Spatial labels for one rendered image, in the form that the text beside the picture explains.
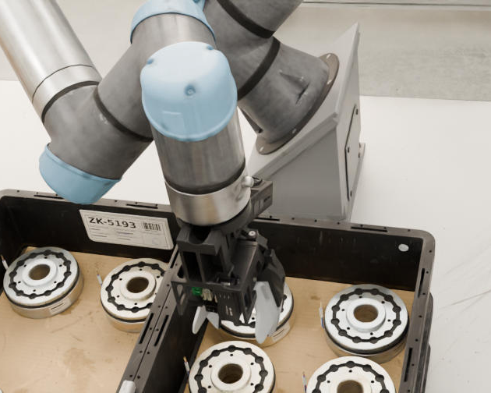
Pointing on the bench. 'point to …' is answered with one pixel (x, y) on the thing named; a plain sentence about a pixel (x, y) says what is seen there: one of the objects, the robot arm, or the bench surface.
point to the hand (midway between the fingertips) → (244, 317)
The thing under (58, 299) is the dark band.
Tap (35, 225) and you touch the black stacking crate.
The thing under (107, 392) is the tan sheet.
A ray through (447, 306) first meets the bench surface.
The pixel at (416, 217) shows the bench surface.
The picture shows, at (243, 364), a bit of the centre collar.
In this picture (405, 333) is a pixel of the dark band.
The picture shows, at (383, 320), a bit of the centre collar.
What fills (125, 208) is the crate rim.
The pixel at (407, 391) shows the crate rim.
